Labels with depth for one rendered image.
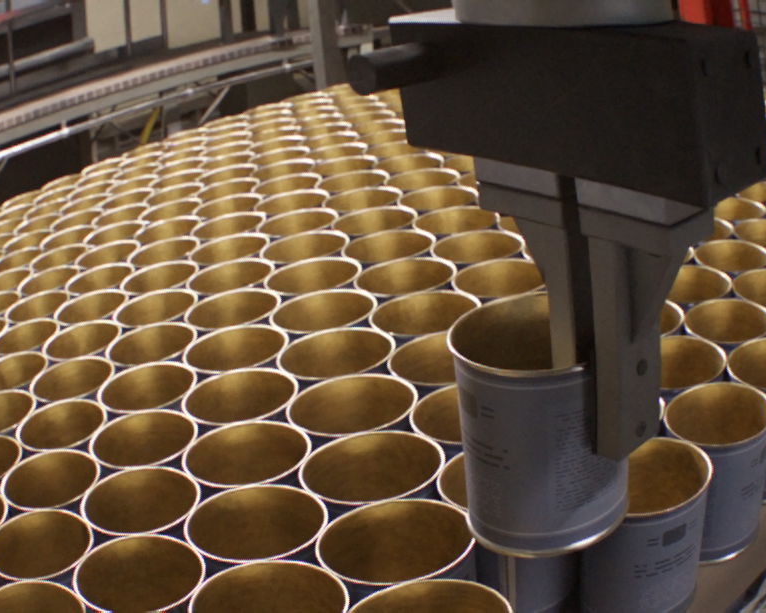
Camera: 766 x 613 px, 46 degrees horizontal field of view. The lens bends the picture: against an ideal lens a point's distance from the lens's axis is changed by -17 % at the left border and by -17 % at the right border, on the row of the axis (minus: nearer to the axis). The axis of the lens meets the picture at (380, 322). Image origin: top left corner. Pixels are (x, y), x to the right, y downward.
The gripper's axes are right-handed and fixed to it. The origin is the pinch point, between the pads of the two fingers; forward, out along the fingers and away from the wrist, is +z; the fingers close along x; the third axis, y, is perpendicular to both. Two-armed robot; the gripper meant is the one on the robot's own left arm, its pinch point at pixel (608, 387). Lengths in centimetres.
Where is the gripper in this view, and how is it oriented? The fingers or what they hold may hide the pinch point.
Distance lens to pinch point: 35.5
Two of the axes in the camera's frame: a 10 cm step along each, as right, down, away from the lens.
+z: 1.3, 9.1, 3.8
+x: 6.2, 2.2, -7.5
